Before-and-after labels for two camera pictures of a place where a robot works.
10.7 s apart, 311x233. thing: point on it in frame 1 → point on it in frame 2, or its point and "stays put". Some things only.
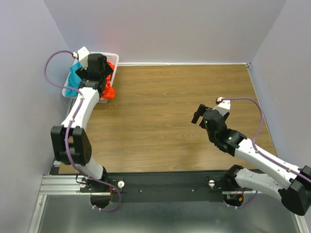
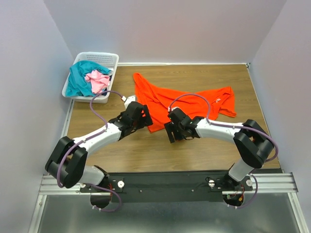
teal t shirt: [75, 80] stays put
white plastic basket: [112, 58] stays put
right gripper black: [199, 112] → [170, 127]
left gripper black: [83, 73] → [146, 121]
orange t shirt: [109, 92] → [203, 104]
